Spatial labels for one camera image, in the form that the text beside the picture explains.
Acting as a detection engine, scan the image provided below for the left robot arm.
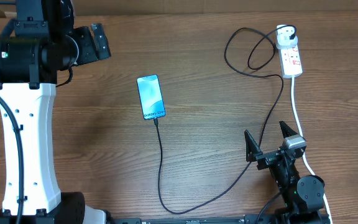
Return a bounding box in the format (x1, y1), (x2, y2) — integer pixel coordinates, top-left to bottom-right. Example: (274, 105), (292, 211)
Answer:
(0, 0), (113, 224)

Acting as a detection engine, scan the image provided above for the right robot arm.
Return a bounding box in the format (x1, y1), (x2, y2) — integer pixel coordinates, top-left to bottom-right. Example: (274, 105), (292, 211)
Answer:
(244, 121), (331, 224)

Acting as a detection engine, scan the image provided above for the white charger plug adapter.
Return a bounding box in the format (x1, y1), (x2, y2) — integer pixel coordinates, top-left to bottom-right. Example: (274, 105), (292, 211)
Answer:
(276, 24), (298, 50)

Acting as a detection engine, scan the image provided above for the black USB charging cable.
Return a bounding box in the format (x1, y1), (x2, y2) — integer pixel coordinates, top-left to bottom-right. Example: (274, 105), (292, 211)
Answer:
(153, 25), (298, 215)

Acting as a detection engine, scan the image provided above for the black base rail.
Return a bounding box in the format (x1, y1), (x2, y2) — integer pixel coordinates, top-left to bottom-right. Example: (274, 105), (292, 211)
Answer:
(104, 211), (332, 224)

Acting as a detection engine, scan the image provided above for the white power strip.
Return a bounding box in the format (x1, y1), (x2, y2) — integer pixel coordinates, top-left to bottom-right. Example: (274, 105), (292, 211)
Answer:
(278, 44), (303, 79)

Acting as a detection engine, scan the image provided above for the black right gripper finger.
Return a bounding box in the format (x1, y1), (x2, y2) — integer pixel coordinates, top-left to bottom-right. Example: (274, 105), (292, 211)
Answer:
(279, 121), (298, 138)
(244, 130), (263, 162)

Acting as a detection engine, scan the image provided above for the blue Samsung Galaxy smartphone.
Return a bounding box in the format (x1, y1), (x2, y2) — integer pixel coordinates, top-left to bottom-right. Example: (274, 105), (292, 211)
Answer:
(137, 75), (166, 120)

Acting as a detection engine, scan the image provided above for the white power strip cord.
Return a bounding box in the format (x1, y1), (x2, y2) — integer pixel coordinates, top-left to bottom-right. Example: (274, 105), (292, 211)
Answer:
(290, 76), (334, 224)

